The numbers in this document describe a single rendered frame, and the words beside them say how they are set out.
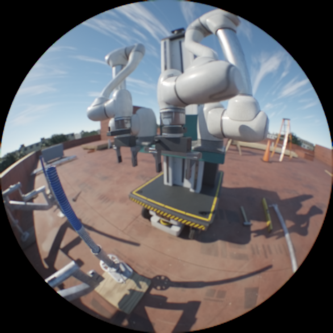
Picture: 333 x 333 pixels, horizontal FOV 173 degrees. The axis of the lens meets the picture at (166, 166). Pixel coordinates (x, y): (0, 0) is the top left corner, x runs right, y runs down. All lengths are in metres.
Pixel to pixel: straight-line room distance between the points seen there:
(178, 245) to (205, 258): 0.24
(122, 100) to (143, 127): 0.31
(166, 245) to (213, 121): 0.91
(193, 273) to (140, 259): 0.39
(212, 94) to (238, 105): 0.25
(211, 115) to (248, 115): 0.19
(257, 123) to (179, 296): 0.98
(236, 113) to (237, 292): 1.04
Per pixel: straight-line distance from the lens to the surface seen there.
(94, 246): 0.55
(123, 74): 0.76
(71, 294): 0.76
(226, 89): 0.26
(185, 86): 0.30
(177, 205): 0.79
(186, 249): 0.95
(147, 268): 0.89
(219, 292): 0.90
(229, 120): 0.52
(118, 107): 0.55
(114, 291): 0.89
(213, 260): 0.94
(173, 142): 0.38
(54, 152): 6.30
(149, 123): 0.78
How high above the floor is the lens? 0.84
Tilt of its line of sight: 21 degrees down
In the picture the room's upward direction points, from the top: 1 degrees counter-clockwise
